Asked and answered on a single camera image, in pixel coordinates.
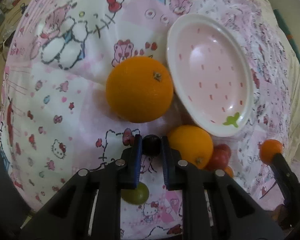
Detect small tangerine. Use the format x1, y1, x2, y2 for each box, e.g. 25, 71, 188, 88
224, 166, 234, 178
259, 139, 283, 165

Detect red cherry tomato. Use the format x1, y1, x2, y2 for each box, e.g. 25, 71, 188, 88
214, 144, 231, 158
204, 149, 229, 171

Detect large orange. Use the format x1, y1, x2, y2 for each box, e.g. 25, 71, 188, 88
106, 56, 174, 123
167, 125, 213, 169

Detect dark grape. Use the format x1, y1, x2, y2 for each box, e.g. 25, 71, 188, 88
142, 134, 162, 158

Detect green grape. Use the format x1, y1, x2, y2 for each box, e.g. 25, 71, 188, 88
121, 182, 149, 205

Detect cream floral quilt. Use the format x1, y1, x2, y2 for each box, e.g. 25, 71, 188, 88
244, 0, 300, 181

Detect Hello Kitty pink bedsheet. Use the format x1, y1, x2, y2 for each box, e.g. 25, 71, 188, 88
0, 0, 300, 240

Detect pink strawberry plate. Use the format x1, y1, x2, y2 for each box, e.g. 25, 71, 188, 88
166, 14, 254, 137

